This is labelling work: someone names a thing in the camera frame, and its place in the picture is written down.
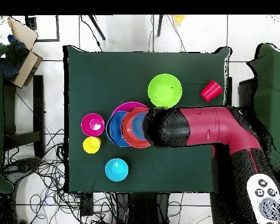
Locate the blue straight-sided bowl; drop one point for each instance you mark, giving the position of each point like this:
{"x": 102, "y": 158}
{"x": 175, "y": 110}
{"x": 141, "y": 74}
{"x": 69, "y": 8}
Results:
{"x": 137, "y": 126}

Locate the orange bowl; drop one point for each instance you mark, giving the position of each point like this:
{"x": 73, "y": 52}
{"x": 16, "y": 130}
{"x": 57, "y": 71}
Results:
{"x": 127, "y": 133}

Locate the large magenta bowl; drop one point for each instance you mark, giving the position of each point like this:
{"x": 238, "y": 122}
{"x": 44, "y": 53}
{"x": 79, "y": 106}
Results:
{"x": 128, "y": 106}

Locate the large blue bowl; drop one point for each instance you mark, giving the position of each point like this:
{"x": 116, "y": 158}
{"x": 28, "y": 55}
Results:
{"x": 115, "y": 130}

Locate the green bowl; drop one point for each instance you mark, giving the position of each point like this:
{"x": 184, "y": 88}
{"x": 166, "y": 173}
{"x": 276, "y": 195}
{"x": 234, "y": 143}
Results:
{"x": 165, "y": 90}

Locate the small crimson bowl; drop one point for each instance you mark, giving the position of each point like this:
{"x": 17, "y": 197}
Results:
{"x": 92, "y": 124}

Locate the small ribbed light blue bowl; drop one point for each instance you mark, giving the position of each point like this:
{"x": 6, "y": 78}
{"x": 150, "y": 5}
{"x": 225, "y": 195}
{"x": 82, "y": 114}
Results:
{"x": 116, "y": 169}

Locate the red cup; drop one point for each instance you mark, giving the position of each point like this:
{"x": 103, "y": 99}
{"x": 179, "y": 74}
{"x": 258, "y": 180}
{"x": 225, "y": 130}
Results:
{"x": 211, "y": 91}

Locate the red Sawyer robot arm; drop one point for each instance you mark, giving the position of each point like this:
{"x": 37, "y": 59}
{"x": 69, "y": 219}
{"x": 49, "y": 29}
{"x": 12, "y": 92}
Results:
{"x": 207, "y": 128}

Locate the grey robot base foot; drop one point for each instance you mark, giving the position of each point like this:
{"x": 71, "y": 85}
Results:
{"x": 21, "y": 166}

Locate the yellow cup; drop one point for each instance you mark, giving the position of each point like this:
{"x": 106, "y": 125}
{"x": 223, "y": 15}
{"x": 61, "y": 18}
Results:
{"x": 91, "y": 145}

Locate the dark green tablecloth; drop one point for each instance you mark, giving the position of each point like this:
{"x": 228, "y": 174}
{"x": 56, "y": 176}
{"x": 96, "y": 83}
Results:
{"x": 149, "y": 67}

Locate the black floor box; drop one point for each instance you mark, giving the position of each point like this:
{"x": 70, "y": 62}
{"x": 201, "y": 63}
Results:
{"x": 86, "y": 205}

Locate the black tripod leg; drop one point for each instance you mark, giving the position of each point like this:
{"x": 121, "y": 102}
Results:
{"x": 96, "y": 26}
{"x": 159, "y": 25}

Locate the yellow object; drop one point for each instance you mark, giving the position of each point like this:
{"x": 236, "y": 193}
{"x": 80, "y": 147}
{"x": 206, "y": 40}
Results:
{"x": 178, "y": 18}

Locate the cardboard box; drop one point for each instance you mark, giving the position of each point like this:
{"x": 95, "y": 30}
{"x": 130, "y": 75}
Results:
{"x": 25, "y": 67}

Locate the dark blue cloth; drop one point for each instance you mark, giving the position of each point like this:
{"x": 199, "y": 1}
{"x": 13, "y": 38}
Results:
{"x": 14, "y": 58}

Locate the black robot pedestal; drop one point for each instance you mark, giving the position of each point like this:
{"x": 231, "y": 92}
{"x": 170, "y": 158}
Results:
{"x": 142, "y": 210}

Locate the black stool frame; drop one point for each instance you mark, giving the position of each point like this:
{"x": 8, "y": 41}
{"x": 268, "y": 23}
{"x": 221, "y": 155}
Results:
{"x": 38, "y": 105}

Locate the black square frame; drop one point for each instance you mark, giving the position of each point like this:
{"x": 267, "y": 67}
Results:
{"x": 57, "y": 28}

